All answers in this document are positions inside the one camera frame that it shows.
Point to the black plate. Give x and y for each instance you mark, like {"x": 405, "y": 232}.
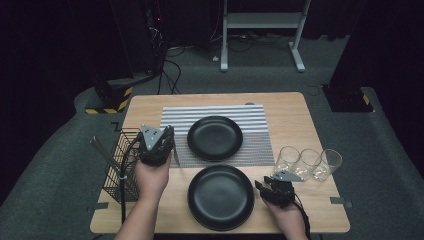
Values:
{"x": 215, "y": 138}
{"x": 220, "y": 196}
{"x": 200, "y": 221}

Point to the white metal stand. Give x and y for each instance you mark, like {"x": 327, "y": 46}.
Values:
{"x": 263, "y": 20}

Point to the clear drinking glass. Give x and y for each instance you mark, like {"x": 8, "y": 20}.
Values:
{"x": 331, "y": 160}
{"x": 289, "y": 155}
{"x": 308, "y": 158}

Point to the metal chopstick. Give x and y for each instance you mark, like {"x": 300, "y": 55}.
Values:
{"x": 108, "y": 154}
{"x": 104, "y": 157}

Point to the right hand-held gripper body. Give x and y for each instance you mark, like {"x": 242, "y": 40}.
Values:
{"x": 283, "y": 190}

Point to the grey tape piece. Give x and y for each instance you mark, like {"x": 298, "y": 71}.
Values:
{"x": 101, "y": 205}
{"x": 336, "y": 200}

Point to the person's left hand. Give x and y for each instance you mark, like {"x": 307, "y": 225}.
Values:
{"x": 151, "y": 181}

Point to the small white floor object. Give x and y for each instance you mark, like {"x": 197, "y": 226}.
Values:
{"x": 215, "y": 58}

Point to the striped woven placemat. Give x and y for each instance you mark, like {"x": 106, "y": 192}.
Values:
{"x": 256, "y": 150}

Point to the black base with hazard stripes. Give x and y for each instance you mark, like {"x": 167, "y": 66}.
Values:
{"x": 346, "y": 100}
{"x": 110, "y": 96}

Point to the person's right hand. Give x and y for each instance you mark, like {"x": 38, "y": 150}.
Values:
{"x": 290, "y": 221}

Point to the dark equipment rack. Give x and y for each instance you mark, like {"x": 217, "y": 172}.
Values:
{"x": 155, "y": 36}

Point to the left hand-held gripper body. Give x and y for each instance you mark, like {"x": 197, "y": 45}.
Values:
{"x": 151, "y": 140}

